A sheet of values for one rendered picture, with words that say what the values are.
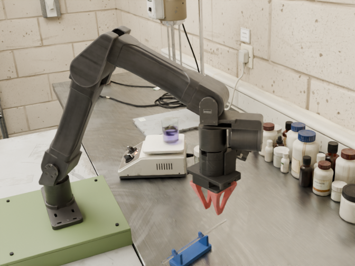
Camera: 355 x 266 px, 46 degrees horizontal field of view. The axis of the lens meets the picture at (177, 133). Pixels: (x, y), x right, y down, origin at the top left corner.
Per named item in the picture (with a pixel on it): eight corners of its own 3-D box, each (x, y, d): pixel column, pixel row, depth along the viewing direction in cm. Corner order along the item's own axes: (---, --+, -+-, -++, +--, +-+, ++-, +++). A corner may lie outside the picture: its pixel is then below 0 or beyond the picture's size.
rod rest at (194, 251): (179, 272, 86) (178, 257, 84) (168, 264, 88) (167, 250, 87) (212, 248, 92) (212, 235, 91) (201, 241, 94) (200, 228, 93)
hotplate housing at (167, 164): (118, 180, 123) (115, 155, 120) (124, 160, 135) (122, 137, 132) (194, 178, 122) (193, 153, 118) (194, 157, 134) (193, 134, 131)
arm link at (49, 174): (75, 148, 101) (54, 146, 103) (56, 164, 93) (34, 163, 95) (78, 171, 104) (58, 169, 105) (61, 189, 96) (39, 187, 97)
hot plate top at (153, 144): (142, 154, 120) (141, 151, 119) (146, 137, 131) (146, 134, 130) (184, 152, 119) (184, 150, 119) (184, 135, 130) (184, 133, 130)
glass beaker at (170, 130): (159, 141, 126) (158, 116, 123) (176, 138, 128) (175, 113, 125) (166, 149, 121) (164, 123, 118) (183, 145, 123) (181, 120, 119)
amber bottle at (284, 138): (286, 146, 138) (287, 119, 134) (296, 149, 135) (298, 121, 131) (279, 150, 135) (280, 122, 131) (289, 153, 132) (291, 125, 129)
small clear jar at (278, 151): (290, 168, 124) (291, 152, 122) (275, 169, 124) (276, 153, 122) (286, 161, 128) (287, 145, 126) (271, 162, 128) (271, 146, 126)
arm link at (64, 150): (74, 172, 102) (118, 56, 87) (61, 186, 97) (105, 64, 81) (53, 160, 103) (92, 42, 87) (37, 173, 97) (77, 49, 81)
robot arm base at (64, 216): (62, 157, 110) (35, 163, 107) (78, 192, 93) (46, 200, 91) (67, 183, 113) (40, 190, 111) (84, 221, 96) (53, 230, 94)
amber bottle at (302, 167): (312, 187, 113) (314, 160, 110) (299, 187, 113) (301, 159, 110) (310, 181, 116) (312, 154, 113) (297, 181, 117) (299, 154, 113)
